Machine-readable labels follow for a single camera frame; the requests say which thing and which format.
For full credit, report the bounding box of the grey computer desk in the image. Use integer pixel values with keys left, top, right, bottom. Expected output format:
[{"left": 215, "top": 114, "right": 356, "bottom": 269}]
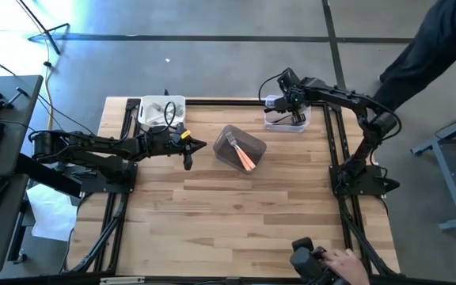
[{"left": 0, "top": 74, "right": 45, "bottom": 278}]

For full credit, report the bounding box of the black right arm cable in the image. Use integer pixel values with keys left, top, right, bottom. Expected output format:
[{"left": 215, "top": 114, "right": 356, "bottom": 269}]
[{"left": 257, "top": 70, "right": 288, "bottom": 104}]

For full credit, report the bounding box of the white plastic bin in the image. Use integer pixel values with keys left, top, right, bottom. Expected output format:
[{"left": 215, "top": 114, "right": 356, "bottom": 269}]
[{"left": 137, "top": 94, "right": 187, "bottom": 128}]

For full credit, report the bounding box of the white paper sheet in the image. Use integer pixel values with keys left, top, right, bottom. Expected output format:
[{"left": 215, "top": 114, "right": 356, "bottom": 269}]
[{"left": 25, "top": 184, "right": 79, "bottom": 242}]

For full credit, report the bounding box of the black desk support beam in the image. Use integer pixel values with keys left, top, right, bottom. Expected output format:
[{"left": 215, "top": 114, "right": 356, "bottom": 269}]
[{"left": 13, "top": 152, "right": 82, "bottom": 199}]

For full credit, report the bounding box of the black aluminium table frame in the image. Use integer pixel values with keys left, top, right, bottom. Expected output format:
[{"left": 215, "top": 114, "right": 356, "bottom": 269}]
[{"left": 67, "top": 97, "right": 401, "bottom": 278}]

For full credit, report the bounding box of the person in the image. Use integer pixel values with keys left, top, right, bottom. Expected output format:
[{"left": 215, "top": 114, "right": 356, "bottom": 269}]
[{"left": 372, "top": 0, "right": 456, "bottom": 112}]

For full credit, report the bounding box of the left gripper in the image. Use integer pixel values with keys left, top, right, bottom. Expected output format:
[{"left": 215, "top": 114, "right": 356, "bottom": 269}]
[{"left": 147, "top": 125, "right": 207, "bottom": 173}]

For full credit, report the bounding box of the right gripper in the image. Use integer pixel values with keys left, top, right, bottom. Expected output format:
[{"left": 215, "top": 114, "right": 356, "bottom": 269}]
[{"left": 274, "top": 89, "right": 310, "bottom": 125}]

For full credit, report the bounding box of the grey metal table frame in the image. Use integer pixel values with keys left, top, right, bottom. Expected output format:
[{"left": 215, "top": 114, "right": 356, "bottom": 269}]
[{"left": 411, "top": 101, "right": 456, "bottom": 232}]

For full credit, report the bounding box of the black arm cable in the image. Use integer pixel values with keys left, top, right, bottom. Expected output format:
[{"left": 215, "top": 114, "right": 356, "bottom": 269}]
[
  {"left": 257, "top": 70, "right": 288, "bottom": 104},
  {"left": 162, "top": 101, "right": 178, "bottom": 134}
]

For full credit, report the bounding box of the black tripod stand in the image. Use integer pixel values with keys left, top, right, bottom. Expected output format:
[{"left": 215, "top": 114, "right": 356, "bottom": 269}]
[{"left": 16, "top": 0, "right": 70, "bottom": 56}]

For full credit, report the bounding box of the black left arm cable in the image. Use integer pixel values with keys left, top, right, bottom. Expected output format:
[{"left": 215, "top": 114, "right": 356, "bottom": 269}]
[{"left": 162, "top": 101, "right": 178, "bottom": 134}]

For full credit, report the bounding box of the smoky grey translucent bin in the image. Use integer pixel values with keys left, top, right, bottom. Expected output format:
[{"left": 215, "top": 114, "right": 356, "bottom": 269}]
[{"left": 211, "top": 124, "right": 268, "bottom": 175}]

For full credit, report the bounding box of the yellow power cable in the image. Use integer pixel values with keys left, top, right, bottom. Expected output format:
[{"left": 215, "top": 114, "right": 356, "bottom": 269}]
[{"left": 36, "top": 39, "right": 55, "bottom": 131}]

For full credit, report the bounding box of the silver bracket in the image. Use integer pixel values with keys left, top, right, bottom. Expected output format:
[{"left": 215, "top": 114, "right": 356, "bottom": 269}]
[{"left": 100, "top": 275, "right": 146, "bottom": 285}]

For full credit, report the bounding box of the black handheld device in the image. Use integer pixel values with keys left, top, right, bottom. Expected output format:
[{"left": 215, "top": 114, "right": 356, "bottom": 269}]
[{"left": 289, "top": 236, "right": 338, "bottom": 285}]

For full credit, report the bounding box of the clear plastic bin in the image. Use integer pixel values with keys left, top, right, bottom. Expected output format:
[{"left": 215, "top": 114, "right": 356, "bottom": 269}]
[{"left": 263, "top": 94, "right": 312, "bottom": 133}]

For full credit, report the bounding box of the person's hand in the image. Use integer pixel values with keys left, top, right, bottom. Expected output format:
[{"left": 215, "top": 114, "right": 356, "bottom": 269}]
[{"left": 321, "top": 248, "right": 371, "bottom": 285}]

